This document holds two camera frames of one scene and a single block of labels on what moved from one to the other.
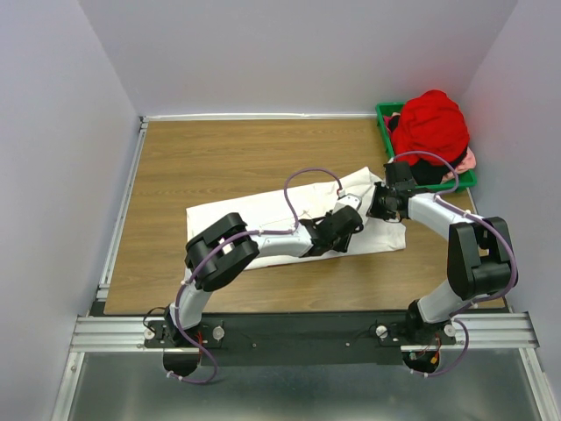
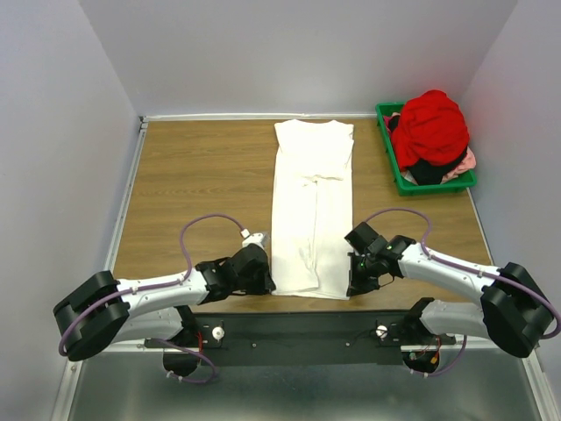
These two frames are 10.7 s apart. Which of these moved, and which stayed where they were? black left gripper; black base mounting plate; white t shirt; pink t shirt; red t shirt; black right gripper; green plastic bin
Moved: black right gripper; white t shirt; black left gripper
Stayed: green plastic bin; red t shirt; pink t shirt; black base mounting plate
